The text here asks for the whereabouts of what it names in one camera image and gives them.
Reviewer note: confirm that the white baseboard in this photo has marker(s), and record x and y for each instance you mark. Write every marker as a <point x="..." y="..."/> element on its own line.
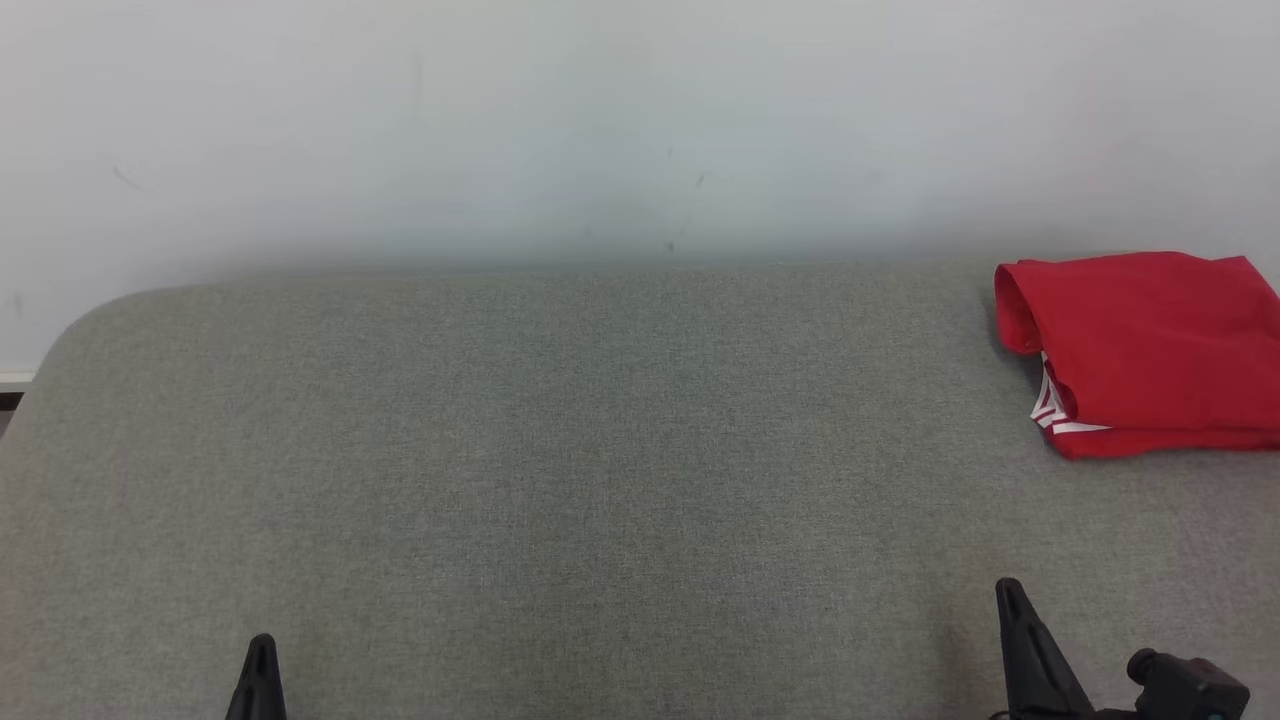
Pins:
<point x="15" y="377"/>

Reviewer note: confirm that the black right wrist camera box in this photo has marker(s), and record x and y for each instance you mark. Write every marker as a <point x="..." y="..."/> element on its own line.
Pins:
<point x="1190" y="690"/>

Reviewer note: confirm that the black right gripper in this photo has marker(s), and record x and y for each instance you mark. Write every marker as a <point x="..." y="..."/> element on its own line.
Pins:
<point x="1118" y="715"/>

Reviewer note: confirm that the red Bulls 23 jersey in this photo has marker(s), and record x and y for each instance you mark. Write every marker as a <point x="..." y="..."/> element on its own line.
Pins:
<point x="1160" y="330"/>

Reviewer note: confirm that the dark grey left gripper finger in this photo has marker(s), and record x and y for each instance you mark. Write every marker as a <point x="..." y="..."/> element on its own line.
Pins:
<point x="272" y="695"/>
<point x="248" y="695"/>

